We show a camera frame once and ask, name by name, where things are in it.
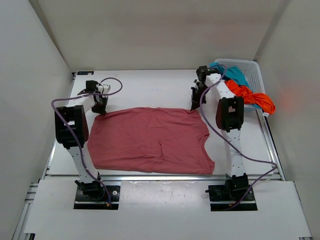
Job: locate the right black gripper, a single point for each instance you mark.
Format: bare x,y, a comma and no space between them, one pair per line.
196,101

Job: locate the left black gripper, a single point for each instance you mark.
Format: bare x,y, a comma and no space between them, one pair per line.
102,109

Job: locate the pink t shirt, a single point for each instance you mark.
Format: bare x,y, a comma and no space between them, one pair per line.
151,140

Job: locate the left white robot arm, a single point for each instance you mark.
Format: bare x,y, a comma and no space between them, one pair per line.
71,130

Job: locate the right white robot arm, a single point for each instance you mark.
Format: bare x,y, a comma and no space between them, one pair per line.
229,119

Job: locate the black corner label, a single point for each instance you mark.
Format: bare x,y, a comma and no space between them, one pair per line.
85,73

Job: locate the teal t shirt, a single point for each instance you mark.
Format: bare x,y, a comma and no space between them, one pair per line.
233,73

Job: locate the white plastic basket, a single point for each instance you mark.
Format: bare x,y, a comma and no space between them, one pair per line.
250,69

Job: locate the orange t shirt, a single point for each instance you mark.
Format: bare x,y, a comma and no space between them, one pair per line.
251,98

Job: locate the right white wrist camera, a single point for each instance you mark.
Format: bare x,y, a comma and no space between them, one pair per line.
197,83

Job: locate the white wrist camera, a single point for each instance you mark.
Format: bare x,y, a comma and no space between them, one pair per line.
197,83
103,88

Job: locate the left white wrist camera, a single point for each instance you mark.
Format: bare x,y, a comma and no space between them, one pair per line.
103,88

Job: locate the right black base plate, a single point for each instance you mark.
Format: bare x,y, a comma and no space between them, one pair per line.
238,201

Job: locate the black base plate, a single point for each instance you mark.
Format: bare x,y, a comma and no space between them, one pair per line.
112,197
238,201

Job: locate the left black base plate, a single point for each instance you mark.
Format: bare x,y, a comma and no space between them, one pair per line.
112,197

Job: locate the aluminium frame rail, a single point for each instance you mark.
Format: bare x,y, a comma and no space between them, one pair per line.
158,206

